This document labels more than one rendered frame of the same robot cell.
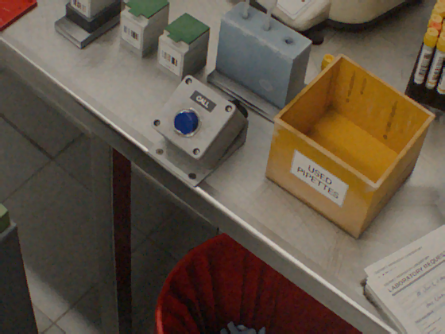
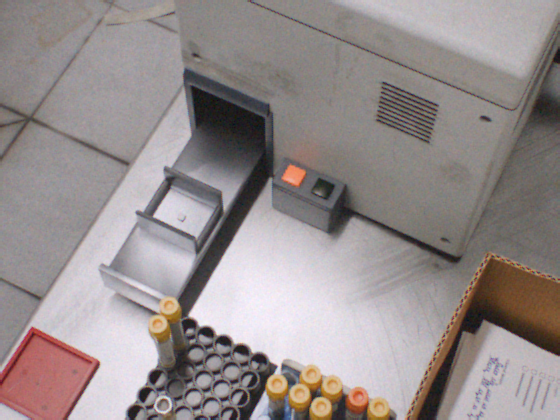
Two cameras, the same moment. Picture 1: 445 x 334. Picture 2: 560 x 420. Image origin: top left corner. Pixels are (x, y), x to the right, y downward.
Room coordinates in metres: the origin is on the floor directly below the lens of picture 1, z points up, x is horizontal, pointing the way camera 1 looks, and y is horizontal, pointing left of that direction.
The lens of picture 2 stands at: (1.04, 0.02, 1.76)
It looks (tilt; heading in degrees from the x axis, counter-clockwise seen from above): 64 degrees down; 83
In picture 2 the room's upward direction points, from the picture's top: straight up
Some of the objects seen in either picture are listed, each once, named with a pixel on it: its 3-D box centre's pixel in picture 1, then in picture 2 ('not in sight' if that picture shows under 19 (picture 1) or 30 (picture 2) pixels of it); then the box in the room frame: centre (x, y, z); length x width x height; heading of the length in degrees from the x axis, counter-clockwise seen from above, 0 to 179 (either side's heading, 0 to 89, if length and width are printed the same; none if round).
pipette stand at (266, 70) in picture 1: (261, 57); not in sight; (0.79, -0.03, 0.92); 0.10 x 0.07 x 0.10; 59
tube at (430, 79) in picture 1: (436, 66); not in sight; (0.81, -0.25, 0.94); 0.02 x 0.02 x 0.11
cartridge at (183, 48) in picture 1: (183, 48); not in sight; (0.80, 0.06, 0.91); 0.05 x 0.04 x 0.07; 146
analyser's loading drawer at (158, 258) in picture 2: not in sight; (193, 194); (1.02, 0.46, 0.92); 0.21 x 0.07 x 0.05; 56
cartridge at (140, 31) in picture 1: (144, 22); not in sight; (0.84, 0.12, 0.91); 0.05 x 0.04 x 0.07; 146
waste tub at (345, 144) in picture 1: (350, 145); not in sight; (0.68, -0.14, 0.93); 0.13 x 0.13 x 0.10; 58
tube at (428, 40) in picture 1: (423, 61); not in sight; (0.82, -0.23, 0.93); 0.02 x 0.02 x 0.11
